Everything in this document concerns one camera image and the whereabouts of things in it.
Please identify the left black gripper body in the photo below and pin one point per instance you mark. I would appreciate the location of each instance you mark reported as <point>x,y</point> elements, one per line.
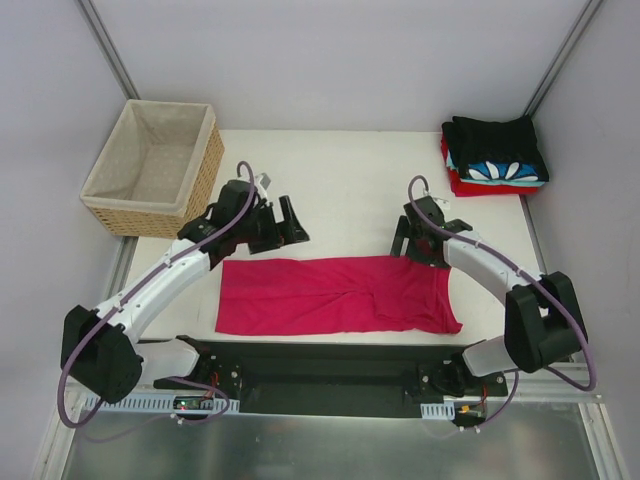
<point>273,226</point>

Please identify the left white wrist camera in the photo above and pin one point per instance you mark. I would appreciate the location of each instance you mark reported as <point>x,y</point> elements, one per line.
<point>262,183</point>

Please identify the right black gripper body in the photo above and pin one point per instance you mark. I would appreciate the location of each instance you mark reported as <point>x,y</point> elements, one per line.
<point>420,245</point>

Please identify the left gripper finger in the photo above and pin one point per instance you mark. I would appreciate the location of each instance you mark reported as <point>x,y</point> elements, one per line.
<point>291,233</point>
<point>290,219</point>

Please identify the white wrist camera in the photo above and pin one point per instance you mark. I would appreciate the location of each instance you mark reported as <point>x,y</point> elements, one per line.
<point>442,203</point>
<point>262,183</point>

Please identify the wicker basket with liner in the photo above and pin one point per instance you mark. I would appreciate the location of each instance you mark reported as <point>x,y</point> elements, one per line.
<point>157,169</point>

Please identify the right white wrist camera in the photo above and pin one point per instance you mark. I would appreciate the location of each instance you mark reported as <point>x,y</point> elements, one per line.
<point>442,203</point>

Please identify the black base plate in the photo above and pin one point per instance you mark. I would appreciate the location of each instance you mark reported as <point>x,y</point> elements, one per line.
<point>381,381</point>

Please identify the aluminium frame post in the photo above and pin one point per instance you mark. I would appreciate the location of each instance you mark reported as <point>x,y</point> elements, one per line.
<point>108,48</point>
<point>571,41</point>

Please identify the red t shirt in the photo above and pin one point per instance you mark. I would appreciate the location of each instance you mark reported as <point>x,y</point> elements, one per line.
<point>462,188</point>

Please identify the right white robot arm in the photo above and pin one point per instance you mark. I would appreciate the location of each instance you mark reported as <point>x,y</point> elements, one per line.
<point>543,323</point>

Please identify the left aluminium frame post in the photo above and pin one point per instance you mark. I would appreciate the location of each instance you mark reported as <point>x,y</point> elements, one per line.
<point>108,48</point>

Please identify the pink t shirt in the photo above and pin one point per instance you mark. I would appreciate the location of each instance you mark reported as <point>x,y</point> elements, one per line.
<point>286,297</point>

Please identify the right aluminium frame post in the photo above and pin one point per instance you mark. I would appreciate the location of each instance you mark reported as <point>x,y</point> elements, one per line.
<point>571,41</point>

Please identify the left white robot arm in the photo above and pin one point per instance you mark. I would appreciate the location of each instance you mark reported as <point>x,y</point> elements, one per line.
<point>102,347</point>

